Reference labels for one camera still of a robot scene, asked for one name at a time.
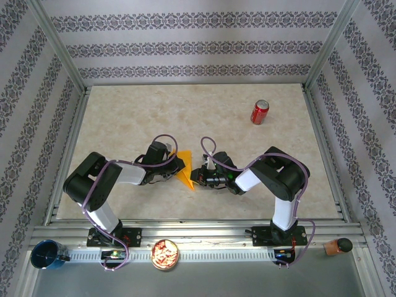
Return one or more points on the aluminium side rail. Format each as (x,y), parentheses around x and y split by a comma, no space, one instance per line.
(326,154)
(68,148)

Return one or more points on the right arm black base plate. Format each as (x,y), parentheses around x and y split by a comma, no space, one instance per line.
(261,236)

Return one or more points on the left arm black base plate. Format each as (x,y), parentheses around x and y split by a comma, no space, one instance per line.
(133,236)

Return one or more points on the small controller board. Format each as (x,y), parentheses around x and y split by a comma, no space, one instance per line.
(113,254)
(284,254)

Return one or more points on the blue mug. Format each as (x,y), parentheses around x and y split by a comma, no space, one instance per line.
(46,255)

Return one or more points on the grey metal shelf panel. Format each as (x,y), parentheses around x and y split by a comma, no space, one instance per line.
(198,281)

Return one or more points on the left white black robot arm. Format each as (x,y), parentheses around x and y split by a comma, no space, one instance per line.
(105,216)

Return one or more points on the brown jar with black lid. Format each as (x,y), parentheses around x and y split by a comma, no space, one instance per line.
(335,247)

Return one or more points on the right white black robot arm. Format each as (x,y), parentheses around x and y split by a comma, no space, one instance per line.
(284,213)

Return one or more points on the round bowl of red food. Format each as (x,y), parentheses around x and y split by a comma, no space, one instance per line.
(164,255)

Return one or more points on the aluminium rail under arm bases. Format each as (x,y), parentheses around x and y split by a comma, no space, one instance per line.
(198,230)

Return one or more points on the red soda can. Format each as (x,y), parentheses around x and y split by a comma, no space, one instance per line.
(260,113)

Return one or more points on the aluminium frame post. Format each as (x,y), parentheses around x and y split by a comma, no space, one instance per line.
(61,46)
(331,46)

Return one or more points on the orange cloth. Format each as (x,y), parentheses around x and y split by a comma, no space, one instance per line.
(185,156)

